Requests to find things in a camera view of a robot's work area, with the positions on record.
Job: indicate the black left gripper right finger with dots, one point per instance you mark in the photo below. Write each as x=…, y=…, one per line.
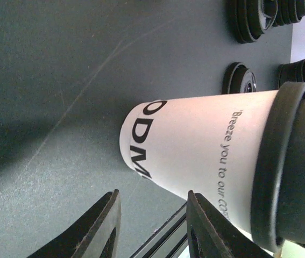
x=210, y=234

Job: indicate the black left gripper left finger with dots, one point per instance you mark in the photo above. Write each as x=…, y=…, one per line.
x=94, y=234

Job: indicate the single white paper cup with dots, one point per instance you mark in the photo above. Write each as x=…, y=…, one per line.
x=208, y=145

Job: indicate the lone black lid centre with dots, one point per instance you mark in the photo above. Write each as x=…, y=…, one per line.
x=238, y=78

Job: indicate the black front rail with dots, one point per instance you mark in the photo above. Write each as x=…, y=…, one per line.
x=170, y=240

